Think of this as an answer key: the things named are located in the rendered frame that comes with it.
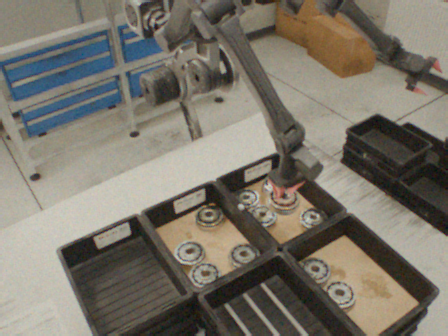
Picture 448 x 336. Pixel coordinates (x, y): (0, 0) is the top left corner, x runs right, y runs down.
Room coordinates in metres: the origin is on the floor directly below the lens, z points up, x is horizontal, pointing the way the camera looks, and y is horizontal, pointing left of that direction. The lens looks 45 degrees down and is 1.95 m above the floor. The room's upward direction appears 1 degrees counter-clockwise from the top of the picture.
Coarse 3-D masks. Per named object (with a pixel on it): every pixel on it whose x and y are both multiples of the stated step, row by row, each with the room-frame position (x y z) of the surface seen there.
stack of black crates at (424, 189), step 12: (420, 168) 1.75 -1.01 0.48; (432, 168) 1.78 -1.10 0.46; (408, 180) 1.70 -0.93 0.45; (420, 180) 1.77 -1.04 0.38; (432, 180) 1.76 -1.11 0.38; (444, 180) 1.71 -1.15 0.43; (408, 192) 1.59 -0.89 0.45; (420, 192) 1.67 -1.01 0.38; (432, 192) 1.67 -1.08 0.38; (444, 192) 1.67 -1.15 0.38; (408, 204) 1.58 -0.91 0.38; (420, 204) 1.53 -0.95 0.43; (432, 204) 1.47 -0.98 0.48; (444, 204) 1.57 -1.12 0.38; (420, 216) 1.50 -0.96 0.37; (432, 216) 1.45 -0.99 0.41; (444, 216) 1.41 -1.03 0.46; (444, 228) 1.39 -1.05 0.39
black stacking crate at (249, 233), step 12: (216, 192) 1.13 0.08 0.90; (168, 204) 1.06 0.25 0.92; (204, 204) 1.13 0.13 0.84; (216, 204) 1.13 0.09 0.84; (228, 204) 1.06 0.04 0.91; (156, 216) 1.03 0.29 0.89; (168, 216) 1.05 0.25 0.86; (180, 216) 1.08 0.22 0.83; (228, 216) 1.06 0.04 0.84; (240, 216) 1.00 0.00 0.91; (156, 228) 1.02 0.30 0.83; (240, 228) 1.00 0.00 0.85; (252, 228) 0.94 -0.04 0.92; (252, 240) 0.94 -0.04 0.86; (264, 240) 0.88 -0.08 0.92; (264, 252) 0.88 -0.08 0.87; (192, 300) 0.72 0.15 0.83
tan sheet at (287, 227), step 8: (256, 184) 1.25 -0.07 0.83; (256, 192) 1.20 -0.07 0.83; (264, 200) 1.16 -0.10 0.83; (304, 200) 1.15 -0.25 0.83; (304, 208) 1.11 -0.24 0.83; (280, 216) 1.07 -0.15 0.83; (288, 216) 1.07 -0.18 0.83; (296, 216) 1.07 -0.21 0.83; (280, 224) 1.03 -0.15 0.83; (288, 224) 1.03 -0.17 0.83; (296, 224) 1.03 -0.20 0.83; (272, 232) 1.00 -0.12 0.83; (280, 232) 1.00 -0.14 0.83; (288, 232) 0.99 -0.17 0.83; (296, 232) 0.99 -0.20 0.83; (280, 240) 0.96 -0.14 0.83
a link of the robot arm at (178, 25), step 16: (176, 0) 1.08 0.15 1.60; (192, 0) 0.97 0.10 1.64; (208, 0) 0.97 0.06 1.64; (224, 0) 0.97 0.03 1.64; (176, 16) 1.13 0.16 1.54; (208, 16) 0.94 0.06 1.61; (160, 32) 1.23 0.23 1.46; (176, 32) 1.19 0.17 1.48; (192, 32) 1.29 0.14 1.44; (176, 48) 1.25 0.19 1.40
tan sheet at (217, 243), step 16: (176, 224) 1.04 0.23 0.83; (192, 224) 1.04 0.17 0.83; (224, 224) 1.04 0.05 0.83; (176, 240) 0.96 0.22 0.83; (192, 240) 0.96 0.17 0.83; (208, 240) 0.96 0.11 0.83; (224, 240) 0.96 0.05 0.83; (240, 240) 0.96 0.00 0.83; (208, 256) 0.89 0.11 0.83; (224, 256) 0.89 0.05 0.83; (224, 272) 0.83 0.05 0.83
